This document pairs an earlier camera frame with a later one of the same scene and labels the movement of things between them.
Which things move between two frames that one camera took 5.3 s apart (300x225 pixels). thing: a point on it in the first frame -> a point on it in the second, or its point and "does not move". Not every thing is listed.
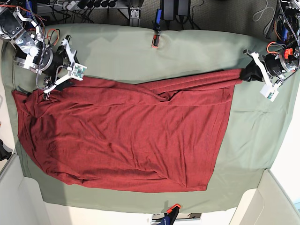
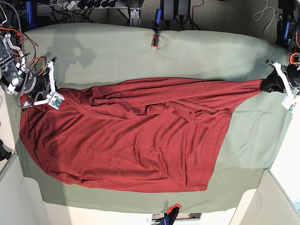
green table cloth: (258, 128) does not move
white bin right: (267, 204) does not move
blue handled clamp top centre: (157, 28) does not move
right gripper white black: (64, 67) -> (41, 86)
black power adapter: (169, 9) does not move
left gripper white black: (274, 65) -> (273, 83)
